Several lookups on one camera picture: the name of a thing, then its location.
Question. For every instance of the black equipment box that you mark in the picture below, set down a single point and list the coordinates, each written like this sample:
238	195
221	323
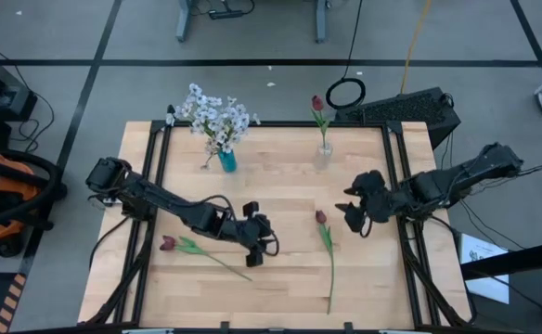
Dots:
2	93

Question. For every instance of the teal textured glass vase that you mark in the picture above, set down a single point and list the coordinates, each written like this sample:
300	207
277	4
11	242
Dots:
228	162

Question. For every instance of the grey desk leg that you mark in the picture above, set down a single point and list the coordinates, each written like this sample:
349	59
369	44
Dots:
184	23
321	23

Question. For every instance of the black beam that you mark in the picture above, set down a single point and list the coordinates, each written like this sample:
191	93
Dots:
517	261

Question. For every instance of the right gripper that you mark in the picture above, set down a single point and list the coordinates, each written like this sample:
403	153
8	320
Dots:
375	199

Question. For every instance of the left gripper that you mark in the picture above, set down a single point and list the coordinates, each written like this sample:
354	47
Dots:
248	232

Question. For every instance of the black power strip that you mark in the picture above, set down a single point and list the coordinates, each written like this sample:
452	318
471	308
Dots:
227	14

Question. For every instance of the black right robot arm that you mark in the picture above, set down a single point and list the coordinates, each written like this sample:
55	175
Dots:
461	181

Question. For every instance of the orange black shop vacuum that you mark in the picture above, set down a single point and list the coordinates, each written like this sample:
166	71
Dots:
2	229

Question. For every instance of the dark red artificial tulip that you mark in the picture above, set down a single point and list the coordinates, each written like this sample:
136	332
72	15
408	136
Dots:
168	242
321	216
317	103

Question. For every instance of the white printed paper sheet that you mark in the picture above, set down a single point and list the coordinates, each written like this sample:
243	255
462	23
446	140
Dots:
484	278

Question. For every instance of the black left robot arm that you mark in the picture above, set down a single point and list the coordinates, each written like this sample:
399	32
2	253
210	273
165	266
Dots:
159	199

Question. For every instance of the clear textured glass vase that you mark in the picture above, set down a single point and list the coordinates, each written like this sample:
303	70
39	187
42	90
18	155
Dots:
324	155

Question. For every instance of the black computer tower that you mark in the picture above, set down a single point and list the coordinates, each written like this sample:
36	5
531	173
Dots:
401	109

